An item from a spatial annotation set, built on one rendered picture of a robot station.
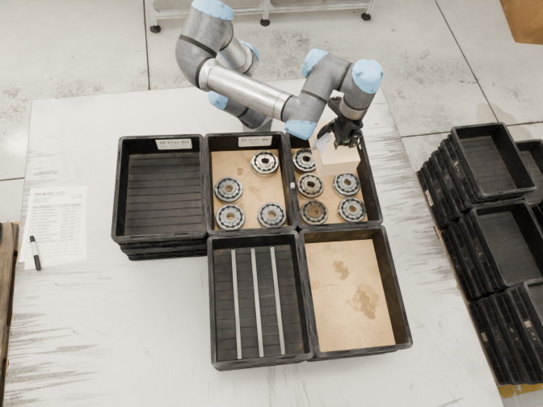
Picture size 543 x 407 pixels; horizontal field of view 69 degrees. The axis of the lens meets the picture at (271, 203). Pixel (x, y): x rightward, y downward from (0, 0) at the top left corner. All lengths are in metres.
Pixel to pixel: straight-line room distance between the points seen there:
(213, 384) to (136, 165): 0.82
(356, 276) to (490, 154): 1.22
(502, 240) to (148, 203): 1.70
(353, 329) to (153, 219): 0.78
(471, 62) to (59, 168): 2.97
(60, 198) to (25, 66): 1.69
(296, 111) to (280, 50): 2.16
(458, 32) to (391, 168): 2.16
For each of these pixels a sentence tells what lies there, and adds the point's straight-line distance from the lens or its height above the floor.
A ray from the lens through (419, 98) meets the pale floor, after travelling 3.13.
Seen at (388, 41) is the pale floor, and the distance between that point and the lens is 3.44.
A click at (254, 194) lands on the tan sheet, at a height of 0.83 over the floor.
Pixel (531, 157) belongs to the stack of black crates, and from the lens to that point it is 2.83.
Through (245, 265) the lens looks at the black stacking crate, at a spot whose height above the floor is 0.83.
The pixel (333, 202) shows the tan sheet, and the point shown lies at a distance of 1.49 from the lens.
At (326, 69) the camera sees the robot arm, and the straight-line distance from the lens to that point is 1.02.
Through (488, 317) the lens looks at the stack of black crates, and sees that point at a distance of 2.24.
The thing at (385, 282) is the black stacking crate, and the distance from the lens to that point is 1.40.
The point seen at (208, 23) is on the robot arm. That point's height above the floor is 1.36.
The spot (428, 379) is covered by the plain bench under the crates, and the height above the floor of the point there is 0.70.
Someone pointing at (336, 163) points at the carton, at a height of 1.12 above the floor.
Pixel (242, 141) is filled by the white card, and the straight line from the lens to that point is 1.50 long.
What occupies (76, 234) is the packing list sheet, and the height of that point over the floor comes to 0.70.
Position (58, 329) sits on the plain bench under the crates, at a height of 0.70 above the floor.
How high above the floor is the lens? 2.13
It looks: 64 degrees down
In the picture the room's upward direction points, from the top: 11 degrees clockwise
